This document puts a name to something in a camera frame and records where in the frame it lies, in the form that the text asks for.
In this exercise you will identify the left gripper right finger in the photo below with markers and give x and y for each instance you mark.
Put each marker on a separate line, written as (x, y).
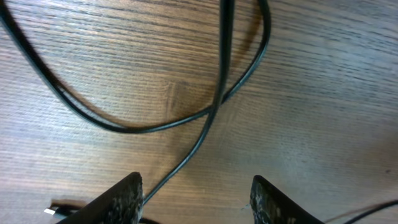
(270, 206)

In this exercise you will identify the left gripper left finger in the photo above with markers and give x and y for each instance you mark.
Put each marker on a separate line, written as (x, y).
(121, 204)

